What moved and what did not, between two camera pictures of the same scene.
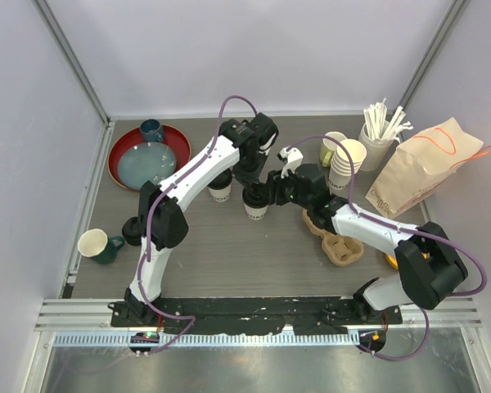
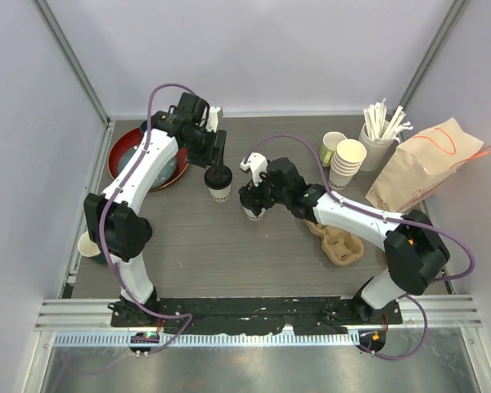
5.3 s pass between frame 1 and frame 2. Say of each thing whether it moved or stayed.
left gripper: moved
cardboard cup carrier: stayed
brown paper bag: stayed
